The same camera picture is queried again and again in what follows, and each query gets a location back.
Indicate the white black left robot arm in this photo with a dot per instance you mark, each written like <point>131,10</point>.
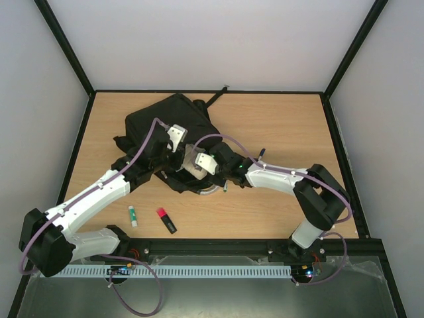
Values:
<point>51,240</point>

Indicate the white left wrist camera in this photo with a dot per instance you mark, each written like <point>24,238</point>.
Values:
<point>177,135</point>

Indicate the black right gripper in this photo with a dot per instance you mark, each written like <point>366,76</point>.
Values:
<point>205,176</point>

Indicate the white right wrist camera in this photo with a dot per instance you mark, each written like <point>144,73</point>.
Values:
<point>207,163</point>

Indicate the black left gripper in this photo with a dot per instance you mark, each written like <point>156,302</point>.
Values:
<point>177,163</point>

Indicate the pink black highlighter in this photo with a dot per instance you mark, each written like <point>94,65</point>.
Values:
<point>166,220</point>

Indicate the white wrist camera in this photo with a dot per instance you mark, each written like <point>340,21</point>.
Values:
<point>177,135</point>
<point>207,163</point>

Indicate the blue cap white marker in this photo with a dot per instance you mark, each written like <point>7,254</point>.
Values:
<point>261,154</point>

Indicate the green white glue stick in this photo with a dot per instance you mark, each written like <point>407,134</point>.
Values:
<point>132,216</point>

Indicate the beige fabric pencil case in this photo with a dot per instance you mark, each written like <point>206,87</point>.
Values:
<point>190,153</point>

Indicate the black student backpack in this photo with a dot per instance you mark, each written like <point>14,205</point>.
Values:
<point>175,109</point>

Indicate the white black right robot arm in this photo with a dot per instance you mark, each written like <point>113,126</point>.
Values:
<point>321,197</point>

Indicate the light blue cable duct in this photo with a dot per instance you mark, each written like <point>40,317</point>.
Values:
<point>176,271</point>

